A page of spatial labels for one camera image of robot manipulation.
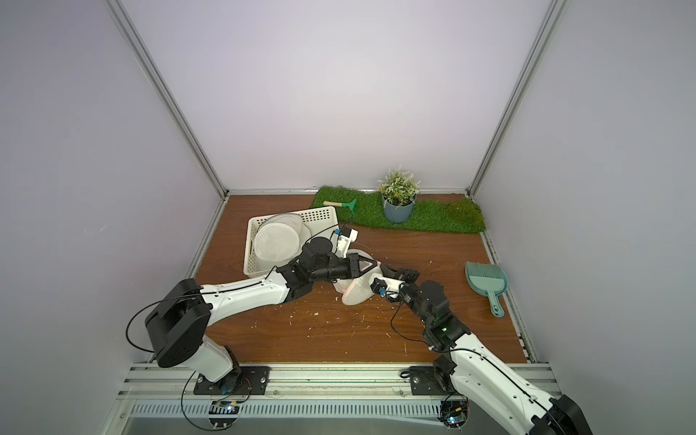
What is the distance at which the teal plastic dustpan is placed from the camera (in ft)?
2.92

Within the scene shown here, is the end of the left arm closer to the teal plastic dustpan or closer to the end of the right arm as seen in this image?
the end of the right arm

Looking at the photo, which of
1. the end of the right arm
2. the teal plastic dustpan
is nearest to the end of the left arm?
the end of the right arm
